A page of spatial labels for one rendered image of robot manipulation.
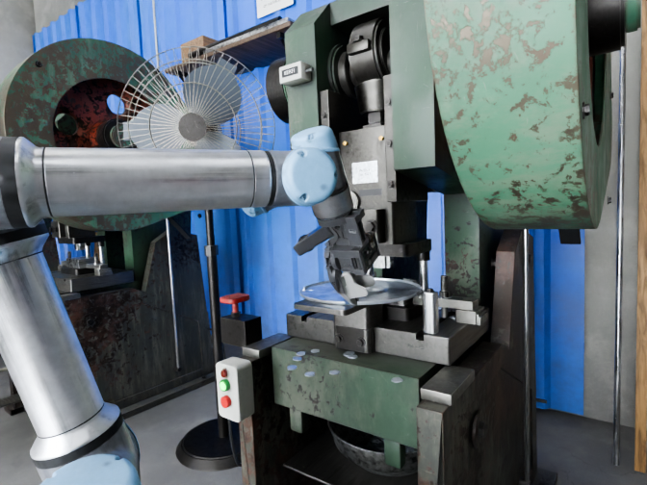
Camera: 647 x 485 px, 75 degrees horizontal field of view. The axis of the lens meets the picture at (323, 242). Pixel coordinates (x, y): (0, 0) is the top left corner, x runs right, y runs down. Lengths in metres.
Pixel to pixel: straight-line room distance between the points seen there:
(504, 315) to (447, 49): 0.80
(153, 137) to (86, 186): 1.24
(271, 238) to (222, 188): 2.37
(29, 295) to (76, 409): 0.16
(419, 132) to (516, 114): 0.32
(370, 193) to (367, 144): 0.12
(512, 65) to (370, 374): 0.63
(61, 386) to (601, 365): 2.04
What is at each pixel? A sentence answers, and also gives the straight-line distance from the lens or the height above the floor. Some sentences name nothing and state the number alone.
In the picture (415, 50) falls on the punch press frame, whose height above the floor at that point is 1.30.
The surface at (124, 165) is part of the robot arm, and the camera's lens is 0.52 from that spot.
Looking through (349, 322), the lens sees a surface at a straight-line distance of 1.00.
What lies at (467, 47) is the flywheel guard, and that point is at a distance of 0.66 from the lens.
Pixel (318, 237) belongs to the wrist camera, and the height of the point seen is 0.93.
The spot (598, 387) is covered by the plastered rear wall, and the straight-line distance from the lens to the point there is 2.29.
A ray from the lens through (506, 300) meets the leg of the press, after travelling 1.26.
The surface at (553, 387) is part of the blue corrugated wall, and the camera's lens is 2.29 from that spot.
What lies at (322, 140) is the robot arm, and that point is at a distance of 0.71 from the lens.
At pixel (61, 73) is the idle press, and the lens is 2.09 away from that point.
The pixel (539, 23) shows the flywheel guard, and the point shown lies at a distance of 0.64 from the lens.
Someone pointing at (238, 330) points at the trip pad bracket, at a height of 0.68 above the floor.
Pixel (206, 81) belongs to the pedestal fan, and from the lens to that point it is 1.71.
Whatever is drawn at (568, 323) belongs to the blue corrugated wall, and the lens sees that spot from 2.19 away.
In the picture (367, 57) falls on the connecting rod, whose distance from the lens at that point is 1.09.
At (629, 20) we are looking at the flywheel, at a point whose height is 1.29.
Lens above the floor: 0.98
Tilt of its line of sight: 5 degrees down
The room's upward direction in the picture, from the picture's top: 3 degrees counter-clockwise
